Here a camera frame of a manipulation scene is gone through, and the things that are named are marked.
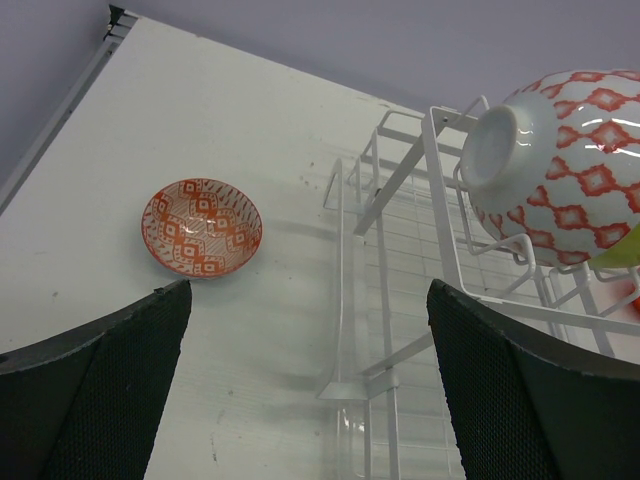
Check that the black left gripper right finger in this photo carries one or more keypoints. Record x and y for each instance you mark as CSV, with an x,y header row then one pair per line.
x,y
525,405

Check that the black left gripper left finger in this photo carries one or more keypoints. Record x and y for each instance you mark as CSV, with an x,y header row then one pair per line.
x,y
87,403

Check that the lime green bowl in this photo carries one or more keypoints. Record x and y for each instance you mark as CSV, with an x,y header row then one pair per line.
x,y
624,254

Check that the blue zigzag bowl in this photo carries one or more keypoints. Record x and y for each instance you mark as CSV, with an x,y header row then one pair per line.
x,y
201,228

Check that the white bowl with red diamonds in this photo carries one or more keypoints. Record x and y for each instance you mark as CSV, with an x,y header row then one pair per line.
x,y
558,161

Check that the white wire dish rack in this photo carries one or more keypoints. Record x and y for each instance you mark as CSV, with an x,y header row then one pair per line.
x,y
402,222

